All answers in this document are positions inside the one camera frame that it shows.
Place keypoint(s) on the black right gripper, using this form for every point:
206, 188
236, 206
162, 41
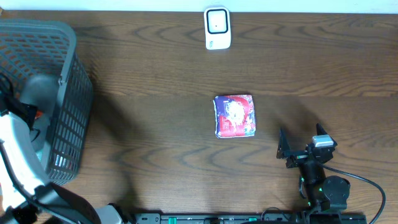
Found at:
283, 146

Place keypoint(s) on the purple red snack packet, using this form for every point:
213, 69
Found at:
234, 116

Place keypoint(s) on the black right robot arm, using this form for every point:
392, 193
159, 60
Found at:
324, 193

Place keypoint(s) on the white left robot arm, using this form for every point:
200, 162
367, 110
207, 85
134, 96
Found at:
27, 191

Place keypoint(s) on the white barcode scanner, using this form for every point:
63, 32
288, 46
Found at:
217, 28

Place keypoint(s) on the grey plastic basket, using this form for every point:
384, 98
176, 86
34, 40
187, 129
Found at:
40, 66

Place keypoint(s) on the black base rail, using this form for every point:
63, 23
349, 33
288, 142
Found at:
269, 217

